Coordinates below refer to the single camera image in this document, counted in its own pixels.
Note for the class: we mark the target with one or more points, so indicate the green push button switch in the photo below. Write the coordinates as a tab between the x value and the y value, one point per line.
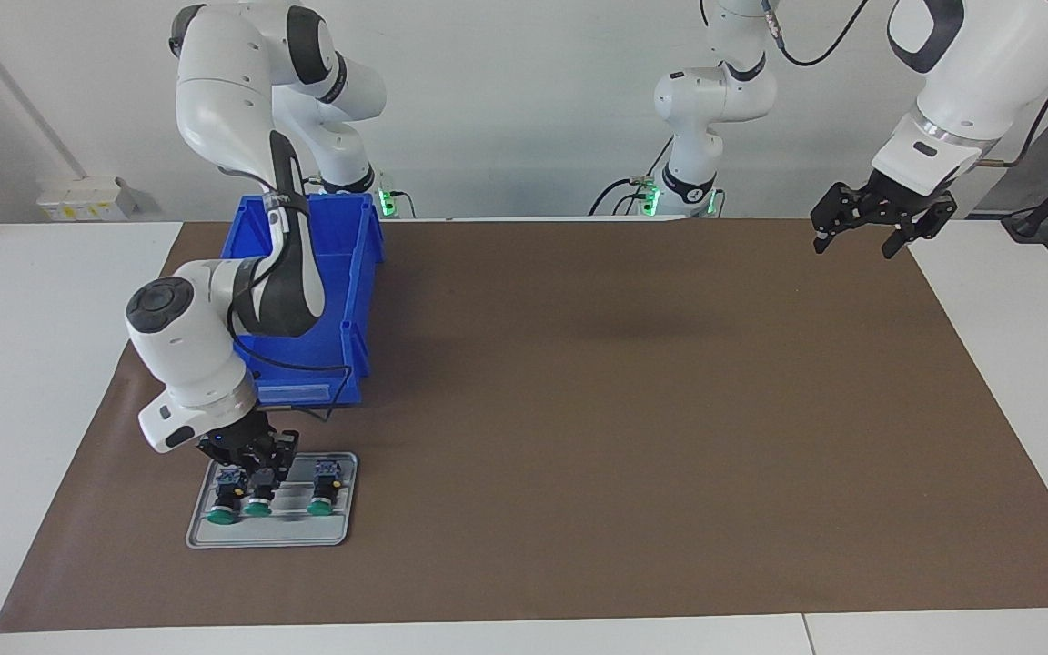
257	509
320	508
219	517

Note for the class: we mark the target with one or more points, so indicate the blue plastic storage bin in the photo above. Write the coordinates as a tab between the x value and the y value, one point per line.
351	273

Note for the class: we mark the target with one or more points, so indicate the white wall socket box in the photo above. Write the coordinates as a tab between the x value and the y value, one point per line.
78	196

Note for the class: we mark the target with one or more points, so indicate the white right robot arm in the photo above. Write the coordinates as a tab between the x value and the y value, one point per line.
224	100

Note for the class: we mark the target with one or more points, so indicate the brown table mat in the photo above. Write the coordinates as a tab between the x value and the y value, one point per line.
579	409

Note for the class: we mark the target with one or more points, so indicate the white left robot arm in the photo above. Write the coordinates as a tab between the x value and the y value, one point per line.
988	73

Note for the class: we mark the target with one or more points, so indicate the gray metal tray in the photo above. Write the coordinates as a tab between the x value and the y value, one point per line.
206	537

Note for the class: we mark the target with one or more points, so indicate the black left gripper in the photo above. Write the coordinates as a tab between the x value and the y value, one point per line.
906	196

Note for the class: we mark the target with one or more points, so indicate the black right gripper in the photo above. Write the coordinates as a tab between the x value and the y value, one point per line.
237	441

